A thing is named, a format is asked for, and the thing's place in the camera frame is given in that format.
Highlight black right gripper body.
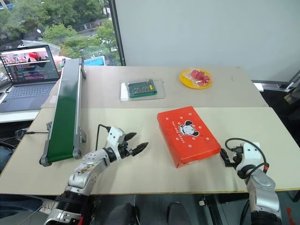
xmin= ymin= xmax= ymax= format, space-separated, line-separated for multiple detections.
xmin=228 ymin=145 xmax=244 ymax=167

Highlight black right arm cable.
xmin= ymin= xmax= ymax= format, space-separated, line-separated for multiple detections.
xmin=225 ymin=137 xmax=270 ymax=175

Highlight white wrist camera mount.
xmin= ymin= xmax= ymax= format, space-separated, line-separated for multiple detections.
xmin=240 ymin=141 xmax=264 ymax=171
xmin=106 ymin=127 xmax=125 ymax=150

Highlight green conveyor belt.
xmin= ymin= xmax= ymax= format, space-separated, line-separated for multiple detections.
xmin=39 ymin=57 xmax=88 ymax=167

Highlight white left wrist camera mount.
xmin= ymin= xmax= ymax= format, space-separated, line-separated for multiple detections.
xmin=106 ymin=127 xmax=125 ymax=150

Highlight black window frame post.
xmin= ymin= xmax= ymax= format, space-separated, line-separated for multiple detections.
xmin=109 ymin=0 xmax=127 ymax=67

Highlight black table frame leg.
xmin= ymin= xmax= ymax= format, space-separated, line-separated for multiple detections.
xmin=198 ymin=194 xmax=226 ymax=225

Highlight dark rounded shape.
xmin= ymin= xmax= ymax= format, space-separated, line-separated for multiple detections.
xmin=109 ymin=202 xmax=140 ymax=225

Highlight red candies in clear bag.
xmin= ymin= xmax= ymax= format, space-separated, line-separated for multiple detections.
xmin=187 ymin=68 xmax=211 ymax=86

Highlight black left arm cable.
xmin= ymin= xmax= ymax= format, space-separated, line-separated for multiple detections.
xmin=94 ymin=124 xmax=112 ymax=151

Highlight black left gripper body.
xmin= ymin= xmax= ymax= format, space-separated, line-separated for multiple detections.
xmin=118 ymin=140 xmax=136 ymax=160

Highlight grey open laptop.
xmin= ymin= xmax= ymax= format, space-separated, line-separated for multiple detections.
xmin=0 ymin=45 xmax=61 ymax=113

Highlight clear plastic tray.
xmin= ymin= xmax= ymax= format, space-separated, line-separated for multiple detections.
xmin=119 ymin=78 xmax=166 ymax=103

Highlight red gift box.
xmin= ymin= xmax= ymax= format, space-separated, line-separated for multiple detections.
xmin=157 ymin=106 xmax=222 ymax=169

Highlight blue sign board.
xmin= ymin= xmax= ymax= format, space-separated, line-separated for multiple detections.
xmin=83 ymin=55 xmax=105 ymax=67

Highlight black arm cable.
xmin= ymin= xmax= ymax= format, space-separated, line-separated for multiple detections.
xmin=94 ymin=124 xmax=112 ymax=151
xmin=225 ymin=137 xmax=270 ymax=175

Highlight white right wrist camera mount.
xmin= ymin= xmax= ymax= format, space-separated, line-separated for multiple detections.
xmin=240 ymin=141 xmax=264 ymax=171

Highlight green circuit board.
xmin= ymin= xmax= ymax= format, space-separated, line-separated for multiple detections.
xmin=127 ymin=79 xmax=157 ymax=98

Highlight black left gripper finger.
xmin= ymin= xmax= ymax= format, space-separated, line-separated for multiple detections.
xmin=123 ymin=132 xmax=137 ymax=143
xmin=132 ymin=142 xmax=149 ymax=157

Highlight yellow plate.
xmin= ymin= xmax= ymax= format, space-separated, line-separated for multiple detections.
xmin=180 ymin=68 xmax=214 ymax=90

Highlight grey background desk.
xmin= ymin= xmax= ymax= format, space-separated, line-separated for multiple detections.
xmin=251 ymin=69 xmax=300 ymax=92

